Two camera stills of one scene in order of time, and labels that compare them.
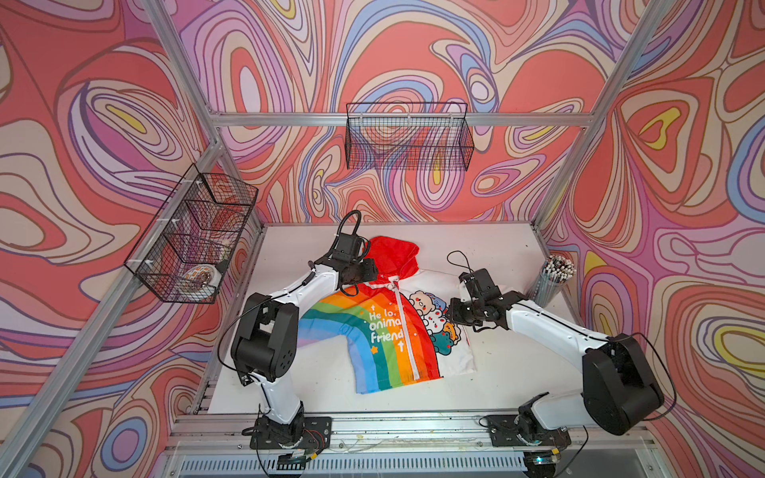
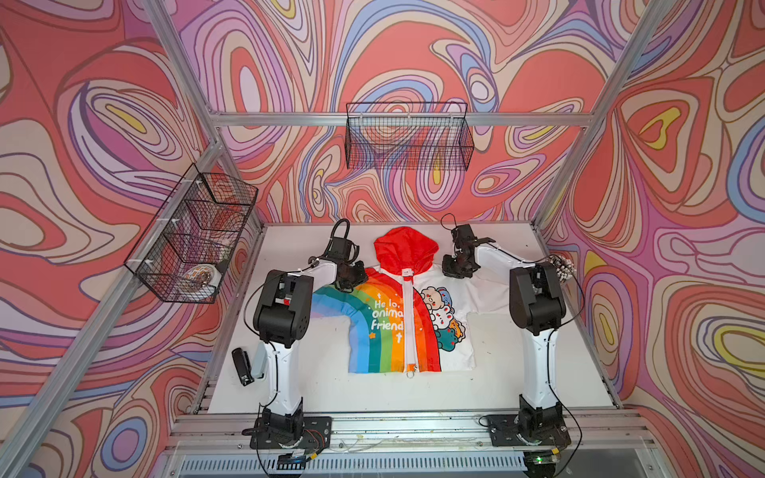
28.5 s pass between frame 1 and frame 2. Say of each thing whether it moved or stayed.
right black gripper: moved
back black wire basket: stayed
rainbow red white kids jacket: moved
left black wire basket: stayed
